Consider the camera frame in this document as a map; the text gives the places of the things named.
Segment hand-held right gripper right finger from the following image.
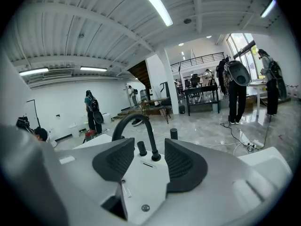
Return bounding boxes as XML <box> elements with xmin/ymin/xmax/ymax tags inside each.
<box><xmin>164</xmin><ymin>138</ymin><xmax>292</xmax><ymax>226</ymax></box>

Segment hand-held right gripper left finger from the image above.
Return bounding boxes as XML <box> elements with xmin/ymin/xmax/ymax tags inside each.
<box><xmin>54</xmin><ymin>137</ymin><xmax>135</xmax><ymax>226</ymax></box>

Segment white bathtub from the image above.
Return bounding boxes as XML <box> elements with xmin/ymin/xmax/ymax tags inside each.
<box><xmin>72</xmin><ymin>132</ymin><xmax>293</xmax><ymax>193</ymax></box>

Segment black cylindrical peg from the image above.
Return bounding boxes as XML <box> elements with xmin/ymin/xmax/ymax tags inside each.
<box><xmin>137</xmin><ymin>141</ymin><xmax>148</xmax><ymax>157</ymax></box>

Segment black curved faucet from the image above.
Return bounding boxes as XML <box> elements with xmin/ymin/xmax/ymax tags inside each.
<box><xmin>111</xmin><ymin>113</ymin><xmax>162</xmax><ymax>162</ymax></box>

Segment red and teal vacuum cleaner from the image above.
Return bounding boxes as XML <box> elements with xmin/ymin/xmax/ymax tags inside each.
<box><xmin>82</xmin><ymin>129</ymin><xmax>97</xmax><ymax>144</ymax></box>

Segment white power strip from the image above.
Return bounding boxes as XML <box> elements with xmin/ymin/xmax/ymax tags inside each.
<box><xmin>243</xmin><ymin>139</ymin><xmax>265</xmax><ymax>151</ymax></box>

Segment cardboard box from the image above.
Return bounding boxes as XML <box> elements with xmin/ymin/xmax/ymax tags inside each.
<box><xmin>245</xmin><ymin>97</ymin><xmax>257</xmax><ymax>110</ymax></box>

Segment wooden platform steps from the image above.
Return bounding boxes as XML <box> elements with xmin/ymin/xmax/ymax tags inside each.
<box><xmin>117</xmin><ymin>102</ymin><xmax>174</xmax><ymax>119</ymax></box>

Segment black shelf table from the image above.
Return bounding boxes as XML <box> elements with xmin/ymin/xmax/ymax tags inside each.
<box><xmin>183</xmin><ymin>84</ymin><xmax>221</xmax><ymax>117</ymax></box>

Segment white table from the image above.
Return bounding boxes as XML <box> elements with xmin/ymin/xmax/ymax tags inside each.
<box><xmin>247</xmin><ymin>80</ymin><xmax>269</xmax><ymax>117</ymax></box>

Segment black office chair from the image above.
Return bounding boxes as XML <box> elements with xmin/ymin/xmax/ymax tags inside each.
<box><xmin>189</xmin><ymin>75</ymin><xmax>201</xmax><ymax>89</ymax></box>

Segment white air conditioner vent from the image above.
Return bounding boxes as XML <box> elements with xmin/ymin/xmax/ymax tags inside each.
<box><xmin>42</xmin><ymin>70</ymin><xmax>72</xmax><ymax>78</ymax></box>

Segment wooden table with black legs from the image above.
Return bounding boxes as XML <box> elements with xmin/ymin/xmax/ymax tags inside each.
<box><xmin>140</xmin><ymin>97</ymin><xmax>173</xmax><ymax>125</ymax></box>

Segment ceiling light strip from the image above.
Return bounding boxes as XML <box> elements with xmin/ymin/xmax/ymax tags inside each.
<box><xmin>138</xmin><ymin>0</ymin><xmax>174</xmax><ymax>27</ymax></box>
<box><xmin>18</xmin><ymin>67</ymin><xmax>49</xmax><ymax>77</ymax></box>
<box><xmin>79</xmin><ymin>66</ymin><xmax>108</xmax><ymax>72</ymax></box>
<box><xmin>260</xmin><ymin>0</ymin><xmax>277</xmax><ymax>18</ymax></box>

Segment dark wooden staircase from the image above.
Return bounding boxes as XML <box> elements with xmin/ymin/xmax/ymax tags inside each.
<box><xmin>127</xmin><ymin>59</ymin><xmax>151</xmax><ymax>89</ymax></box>

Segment black mezzanine railing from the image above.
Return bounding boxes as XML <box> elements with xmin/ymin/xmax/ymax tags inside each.
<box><xmin>170</xmin><ymin>52</ymin><xmax>226</xmax><ymax>68</ymax></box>

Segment power strip with cables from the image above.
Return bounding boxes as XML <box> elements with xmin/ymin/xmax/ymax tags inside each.
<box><xmin>219</xmin><ymin>115</ymin><xmax>273</xmax><ymax>148</ymax></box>

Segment glass window wall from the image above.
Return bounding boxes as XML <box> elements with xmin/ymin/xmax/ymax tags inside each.
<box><xmin>226</xmin><ymin>32</ymin><xmax>258</xmax><ymax>81</ymax></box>

